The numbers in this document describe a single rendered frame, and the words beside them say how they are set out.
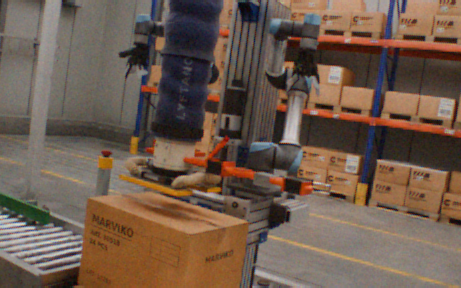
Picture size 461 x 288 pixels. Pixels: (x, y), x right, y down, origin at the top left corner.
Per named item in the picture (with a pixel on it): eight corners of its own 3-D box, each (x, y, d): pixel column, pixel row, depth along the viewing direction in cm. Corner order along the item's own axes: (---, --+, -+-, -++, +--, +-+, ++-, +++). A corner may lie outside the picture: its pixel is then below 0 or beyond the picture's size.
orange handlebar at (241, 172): (126, 149, 220) (127, 141, 220) (170, 150, 245) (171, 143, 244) (307, 195, 168) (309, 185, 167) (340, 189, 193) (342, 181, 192)
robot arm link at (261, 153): (247, 164, 252) (251, 139, 251) (273, 168, 251) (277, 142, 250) (246, 167, 240) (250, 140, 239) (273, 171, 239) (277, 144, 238)
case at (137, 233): (77, 283, 213) (87, 197, 210) (141, 267, 246) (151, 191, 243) (177, 336, 179) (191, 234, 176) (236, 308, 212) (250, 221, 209)
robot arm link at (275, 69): (263, 74, 263) (271, 10, 220) (283, 77, 263) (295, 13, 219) (260, 91, 258) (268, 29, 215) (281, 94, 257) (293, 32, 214)
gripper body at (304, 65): (291, 74, 209) (295, 46, 208) (298, 77, 216) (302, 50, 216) (307, 76, 205) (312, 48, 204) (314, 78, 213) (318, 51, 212)
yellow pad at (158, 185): (118, 178, 206) (119, 167, 205) (135, 177, 214) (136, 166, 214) (176, 197, 187) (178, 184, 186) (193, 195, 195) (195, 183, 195)
